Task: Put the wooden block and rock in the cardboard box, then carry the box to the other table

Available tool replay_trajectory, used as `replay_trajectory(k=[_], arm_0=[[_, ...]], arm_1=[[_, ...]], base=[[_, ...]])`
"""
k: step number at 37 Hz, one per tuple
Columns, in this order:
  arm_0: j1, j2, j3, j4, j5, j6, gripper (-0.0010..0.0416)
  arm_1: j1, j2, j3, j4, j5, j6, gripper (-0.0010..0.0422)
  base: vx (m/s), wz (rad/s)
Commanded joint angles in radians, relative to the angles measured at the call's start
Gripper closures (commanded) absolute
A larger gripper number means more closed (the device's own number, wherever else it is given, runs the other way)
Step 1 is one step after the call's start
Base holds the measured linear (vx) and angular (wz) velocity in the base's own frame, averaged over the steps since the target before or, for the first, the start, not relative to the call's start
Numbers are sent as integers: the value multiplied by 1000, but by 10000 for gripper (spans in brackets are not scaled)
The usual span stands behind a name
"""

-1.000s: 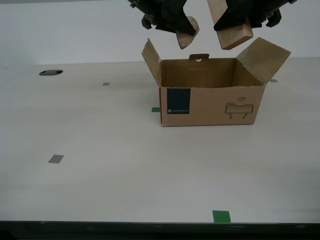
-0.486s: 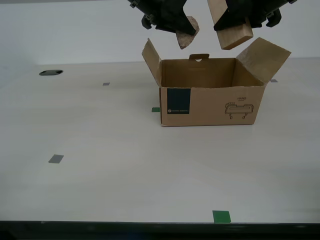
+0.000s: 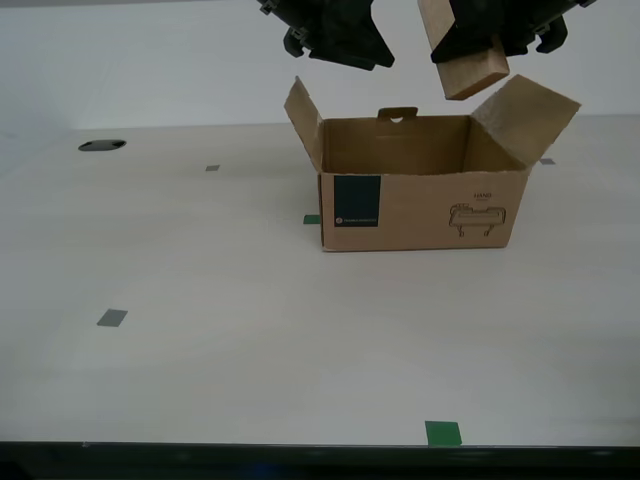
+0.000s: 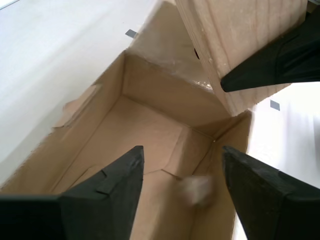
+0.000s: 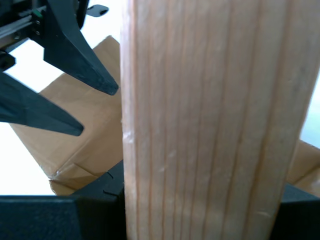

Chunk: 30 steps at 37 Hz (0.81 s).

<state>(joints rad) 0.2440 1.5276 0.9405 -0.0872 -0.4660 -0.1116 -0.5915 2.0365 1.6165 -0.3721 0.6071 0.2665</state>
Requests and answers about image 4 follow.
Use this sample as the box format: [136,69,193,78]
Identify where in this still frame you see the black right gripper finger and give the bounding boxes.
[220,11,320,93]

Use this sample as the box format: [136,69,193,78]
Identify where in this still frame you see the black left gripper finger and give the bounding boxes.
[222,145,320,240]
[0,145,145,240]

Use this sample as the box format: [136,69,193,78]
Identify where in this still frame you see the light wooden block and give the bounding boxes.
[174,0,309,117]

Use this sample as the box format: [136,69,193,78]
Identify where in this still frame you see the speckled pinkish granite rock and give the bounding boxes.
[178,174,215,207]

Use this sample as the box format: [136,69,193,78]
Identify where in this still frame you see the open cardboard box black stripes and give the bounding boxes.
[0,0,253,240]

